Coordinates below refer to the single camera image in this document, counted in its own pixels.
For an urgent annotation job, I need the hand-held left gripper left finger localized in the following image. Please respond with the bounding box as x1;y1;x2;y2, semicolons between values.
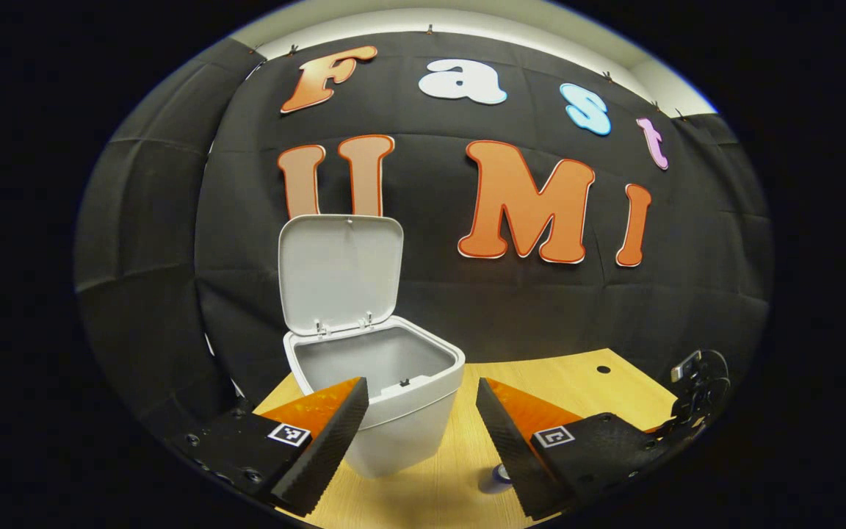
166;377;369;517

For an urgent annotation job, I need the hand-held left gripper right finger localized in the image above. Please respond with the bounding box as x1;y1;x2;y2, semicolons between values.
476;378;672;521

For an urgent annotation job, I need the blue pop can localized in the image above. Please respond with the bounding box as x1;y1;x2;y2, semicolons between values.
478;463;516;494

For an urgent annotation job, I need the white desktop garbage bin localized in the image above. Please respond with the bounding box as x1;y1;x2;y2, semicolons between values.
278;214;466;479

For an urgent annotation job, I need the wooden desktop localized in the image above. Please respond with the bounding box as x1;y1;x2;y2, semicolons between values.
254;348;681;529

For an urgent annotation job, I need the black backdrop cloth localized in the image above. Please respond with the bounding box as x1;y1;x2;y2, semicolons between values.
74;31;775;442

